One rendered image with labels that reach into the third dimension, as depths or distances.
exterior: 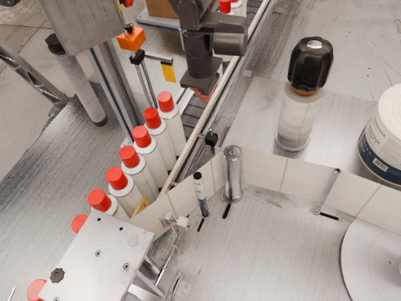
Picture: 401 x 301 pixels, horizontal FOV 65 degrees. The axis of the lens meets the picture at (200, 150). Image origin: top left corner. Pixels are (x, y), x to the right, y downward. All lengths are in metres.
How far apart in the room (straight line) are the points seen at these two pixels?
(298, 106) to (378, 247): 0.34
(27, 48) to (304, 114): 2.74
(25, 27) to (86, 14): 2.99
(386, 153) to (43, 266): 0.84
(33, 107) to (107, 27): 2.10
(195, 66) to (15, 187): 0.64
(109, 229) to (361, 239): 0.52
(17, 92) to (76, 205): 1.96
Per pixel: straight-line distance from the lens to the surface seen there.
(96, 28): 0.52
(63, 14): 0.50
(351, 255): 0.75
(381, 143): 0.80
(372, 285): 0.75
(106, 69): 0.74
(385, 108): 0.80
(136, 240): 0.47
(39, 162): 1.06
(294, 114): 0.74
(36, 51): 3.11
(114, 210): 0.62
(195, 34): 0.63
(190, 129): 0.89
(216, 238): 0.73
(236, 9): 1.03
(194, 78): 0.69
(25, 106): 2.64
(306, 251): 0.74
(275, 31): 1.29
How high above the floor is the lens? 1.57
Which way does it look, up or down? 55 degrees down
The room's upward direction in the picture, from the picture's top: 10 degrees counter-clockwise
